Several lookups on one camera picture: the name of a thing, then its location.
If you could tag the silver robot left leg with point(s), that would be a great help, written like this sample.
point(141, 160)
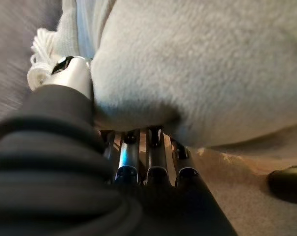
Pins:
point(288, 184)

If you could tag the grey upholstered armchair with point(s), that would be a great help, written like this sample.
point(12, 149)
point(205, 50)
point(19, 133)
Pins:
point(10, 49)

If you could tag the robot left hand dark glove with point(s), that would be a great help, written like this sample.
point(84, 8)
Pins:
point(52, 184)

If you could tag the white fringed cushion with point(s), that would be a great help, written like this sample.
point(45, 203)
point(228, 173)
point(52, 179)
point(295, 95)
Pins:
point(187, 68)

